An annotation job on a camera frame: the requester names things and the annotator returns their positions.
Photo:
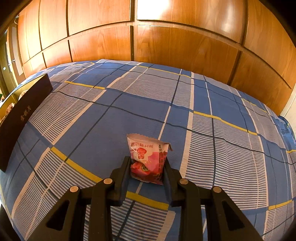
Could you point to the wooden panelled headboard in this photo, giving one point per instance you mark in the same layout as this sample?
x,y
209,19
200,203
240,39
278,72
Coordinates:
x,y
239,43

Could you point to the wooden door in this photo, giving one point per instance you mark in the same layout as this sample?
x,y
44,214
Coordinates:
x,y
11,64

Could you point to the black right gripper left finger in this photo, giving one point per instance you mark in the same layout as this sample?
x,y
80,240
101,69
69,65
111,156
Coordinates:
x,y
66,219

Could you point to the pink snack packet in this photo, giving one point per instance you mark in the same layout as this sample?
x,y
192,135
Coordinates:
x,y
148,158

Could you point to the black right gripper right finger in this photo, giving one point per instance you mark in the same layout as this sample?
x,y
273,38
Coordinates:
x,y
225,221

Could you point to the gold tin box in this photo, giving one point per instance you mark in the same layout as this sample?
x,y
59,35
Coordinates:
x,y
17,109

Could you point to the blue plaid bed sheet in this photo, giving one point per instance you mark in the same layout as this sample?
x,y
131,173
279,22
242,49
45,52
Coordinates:
x,y
220,137

